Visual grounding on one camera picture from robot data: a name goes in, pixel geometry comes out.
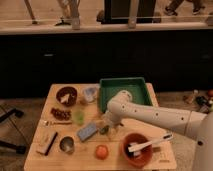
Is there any green pepper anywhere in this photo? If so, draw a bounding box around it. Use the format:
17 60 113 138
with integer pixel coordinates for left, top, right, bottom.
99 125 109 135

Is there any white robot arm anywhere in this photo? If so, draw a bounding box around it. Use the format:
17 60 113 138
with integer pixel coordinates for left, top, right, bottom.
103 90 213 171

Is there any green plastic cup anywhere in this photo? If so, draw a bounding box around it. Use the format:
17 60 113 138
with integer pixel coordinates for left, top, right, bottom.
73 110 84 125

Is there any clear plastic cup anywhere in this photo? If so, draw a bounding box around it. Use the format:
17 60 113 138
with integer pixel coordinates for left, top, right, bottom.
83 87 97 103

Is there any metal cup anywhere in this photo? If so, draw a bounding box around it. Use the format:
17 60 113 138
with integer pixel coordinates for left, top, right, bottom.
59 136 74 154

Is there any blue sponge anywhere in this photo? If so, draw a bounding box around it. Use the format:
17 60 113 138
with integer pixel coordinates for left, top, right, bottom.
77 122 98 142

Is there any orange fruit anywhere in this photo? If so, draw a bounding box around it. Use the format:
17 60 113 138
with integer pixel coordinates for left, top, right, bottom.
95 145 109 160

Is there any white brush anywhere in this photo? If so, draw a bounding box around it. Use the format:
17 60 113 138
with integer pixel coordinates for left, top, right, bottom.
128 133 173 153

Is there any green plastic tray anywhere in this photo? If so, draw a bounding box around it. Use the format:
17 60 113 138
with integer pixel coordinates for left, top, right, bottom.
99 77 152 112

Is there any wooden table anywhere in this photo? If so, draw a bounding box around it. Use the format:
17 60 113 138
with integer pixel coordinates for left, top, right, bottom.
24 84 177 171

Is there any dark red bowl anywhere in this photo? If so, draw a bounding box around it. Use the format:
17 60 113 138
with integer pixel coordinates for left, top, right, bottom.
56 87 77 107

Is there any brown grape bunch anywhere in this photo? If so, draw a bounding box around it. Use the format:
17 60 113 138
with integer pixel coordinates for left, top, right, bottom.
51 108 71 121

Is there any orange bowl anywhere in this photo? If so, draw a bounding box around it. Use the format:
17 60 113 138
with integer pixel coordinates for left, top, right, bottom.
120 133 153 168

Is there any wooden black eraser block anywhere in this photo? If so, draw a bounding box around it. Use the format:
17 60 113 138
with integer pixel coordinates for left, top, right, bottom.
36 131 58 155

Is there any black tripod stand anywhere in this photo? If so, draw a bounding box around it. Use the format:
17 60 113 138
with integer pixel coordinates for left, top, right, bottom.
0 106 27 154

